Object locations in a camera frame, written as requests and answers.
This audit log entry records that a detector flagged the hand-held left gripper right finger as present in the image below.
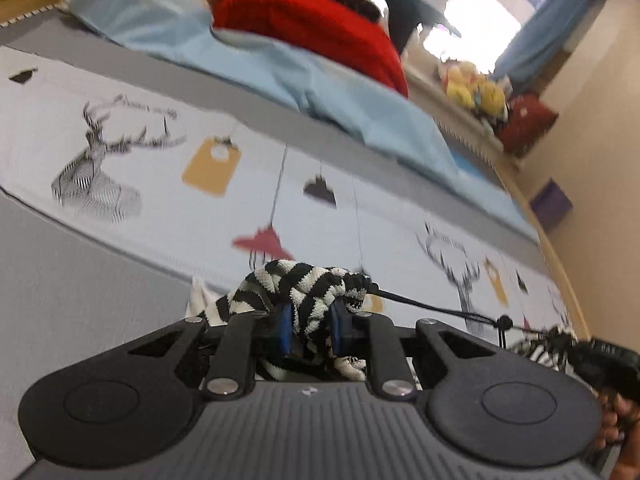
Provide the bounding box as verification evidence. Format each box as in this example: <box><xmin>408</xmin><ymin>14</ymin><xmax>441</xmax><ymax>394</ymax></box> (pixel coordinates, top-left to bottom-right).
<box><xmin>327</xmin><ymin>302</ymin><xmax>493</xmax><ymax>401</ymax></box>

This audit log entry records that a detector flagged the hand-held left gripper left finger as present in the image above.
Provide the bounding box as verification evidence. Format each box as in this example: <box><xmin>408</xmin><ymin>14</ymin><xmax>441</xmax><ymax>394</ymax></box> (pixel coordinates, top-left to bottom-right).
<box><xmin>127</xmin><ymin>304</ymin><xmax>293</xmax><ymax>401</ymax></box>

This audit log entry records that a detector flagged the black white striped hoodie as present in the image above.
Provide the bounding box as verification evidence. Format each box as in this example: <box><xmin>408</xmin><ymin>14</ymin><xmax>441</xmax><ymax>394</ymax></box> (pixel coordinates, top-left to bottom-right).
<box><xmin>187</xmin><ymin>259</ymin><xmax>576</xmax><ymax>382</ymax></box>

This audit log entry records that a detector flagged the person's right hand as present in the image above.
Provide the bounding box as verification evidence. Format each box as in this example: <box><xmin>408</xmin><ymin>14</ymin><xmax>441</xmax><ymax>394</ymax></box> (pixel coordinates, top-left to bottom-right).
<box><xmin>594</xmin><ymin>390</ymin><xmax>640</xmax><ymax>463</ymax></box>

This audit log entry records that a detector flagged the purple box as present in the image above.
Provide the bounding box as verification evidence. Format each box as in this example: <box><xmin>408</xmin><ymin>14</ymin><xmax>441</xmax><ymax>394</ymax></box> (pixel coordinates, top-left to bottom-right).
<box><xmin>529</xmin><ymin>179</ymin><xmax>574</xmax><ymax>229</ymax></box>

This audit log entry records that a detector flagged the light blue quilt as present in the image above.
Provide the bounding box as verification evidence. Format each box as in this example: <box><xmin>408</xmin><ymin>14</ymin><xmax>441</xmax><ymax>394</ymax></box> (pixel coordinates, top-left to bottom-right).
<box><xmin>65</xmin><ymin>0</ymin><xmax>541</xmax><ymax>241</ymax></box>

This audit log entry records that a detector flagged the red cushion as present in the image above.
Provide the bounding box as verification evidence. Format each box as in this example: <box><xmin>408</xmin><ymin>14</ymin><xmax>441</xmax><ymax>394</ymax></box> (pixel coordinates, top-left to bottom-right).
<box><xmin>497</xmin><ymin>92</ymin><xmax>559</xmax><ymax>155</ymax></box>

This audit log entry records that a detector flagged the yellow plush toy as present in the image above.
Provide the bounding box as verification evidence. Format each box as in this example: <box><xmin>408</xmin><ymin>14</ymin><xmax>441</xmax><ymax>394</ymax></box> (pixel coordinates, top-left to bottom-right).
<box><xmin>439</xmin><ymin>59</ymin><xmax>511</xmax><ymax>126</ymax></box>

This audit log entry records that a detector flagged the red knitted garment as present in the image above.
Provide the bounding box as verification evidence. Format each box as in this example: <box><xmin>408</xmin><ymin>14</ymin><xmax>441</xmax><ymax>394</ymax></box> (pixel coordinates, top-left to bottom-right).
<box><xmin>212</xmin><ymin>0</ymin><xmax>411</xmax><ymax>100</ymax></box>

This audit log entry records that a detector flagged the dark teal cloth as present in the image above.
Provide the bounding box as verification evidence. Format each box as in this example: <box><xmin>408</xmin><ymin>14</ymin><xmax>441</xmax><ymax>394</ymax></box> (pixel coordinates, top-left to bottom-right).
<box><xmin>370</xmin><ymin>0</ymin><xmax>463</xmax><ymax>56</ymax></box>

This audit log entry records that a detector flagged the blue curtain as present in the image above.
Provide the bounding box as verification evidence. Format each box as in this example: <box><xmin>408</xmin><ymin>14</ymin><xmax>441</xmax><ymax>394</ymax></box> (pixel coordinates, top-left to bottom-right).
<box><xmin>492</xmin><ymin>0</ymin><xmax>600</xmax><ymax>85</ymax></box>

